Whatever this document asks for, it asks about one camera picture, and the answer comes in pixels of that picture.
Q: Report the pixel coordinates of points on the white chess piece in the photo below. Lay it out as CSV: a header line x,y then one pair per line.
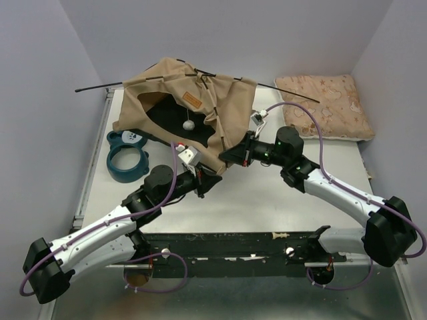
x,y
280,235

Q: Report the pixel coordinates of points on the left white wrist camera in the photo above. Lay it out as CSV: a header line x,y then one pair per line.
x,y
189,156

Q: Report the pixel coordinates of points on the beige fabric pet tent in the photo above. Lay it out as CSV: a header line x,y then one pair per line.
x,y
173,101

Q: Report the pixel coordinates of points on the teal bowl stand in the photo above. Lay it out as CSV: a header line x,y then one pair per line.
x,y
126,161

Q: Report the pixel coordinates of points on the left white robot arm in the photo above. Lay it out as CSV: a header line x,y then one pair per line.
x,y
51,266

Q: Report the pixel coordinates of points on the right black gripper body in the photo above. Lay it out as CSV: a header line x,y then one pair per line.
x,y
257,149

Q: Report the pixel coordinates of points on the white pompom toy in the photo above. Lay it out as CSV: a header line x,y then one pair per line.
x,y
188,125

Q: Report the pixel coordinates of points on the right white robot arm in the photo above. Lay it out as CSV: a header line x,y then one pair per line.
x,y
386,230

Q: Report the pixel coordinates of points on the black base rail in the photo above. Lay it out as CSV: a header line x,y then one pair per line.
x,y
220,255

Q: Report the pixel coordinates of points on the pink patterned pillow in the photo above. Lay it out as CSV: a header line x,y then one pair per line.
x,y
333,101

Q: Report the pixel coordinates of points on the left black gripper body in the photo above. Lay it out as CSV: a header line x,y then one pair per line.
x,y
195,178

